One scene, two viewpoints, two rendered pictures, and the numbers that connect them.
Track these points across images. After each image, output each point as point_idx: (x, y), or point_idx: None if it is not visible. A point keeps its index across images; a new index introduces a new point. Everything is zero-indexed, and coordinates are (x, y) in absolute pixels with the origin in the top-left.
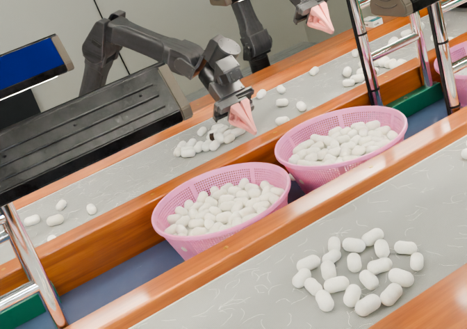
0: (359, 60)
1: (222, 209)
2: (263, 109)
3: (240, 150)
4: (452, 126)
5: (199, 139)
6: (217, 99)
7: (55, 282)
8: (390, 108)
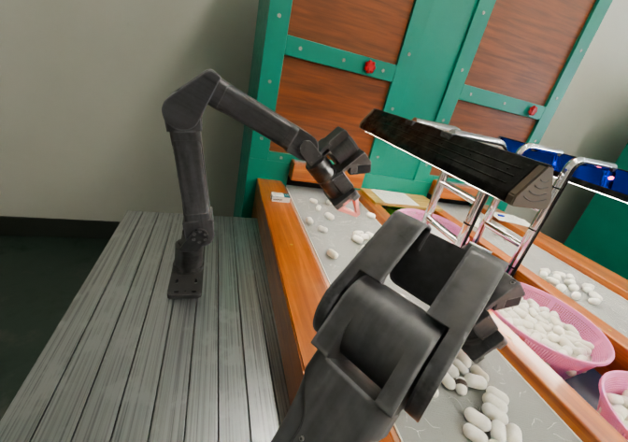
0: (335, 235)
1: None
2: None
3: (553, 379)
4: (545, 281)
5: (442, 404)
6: (489, 332)
7: None
8: None
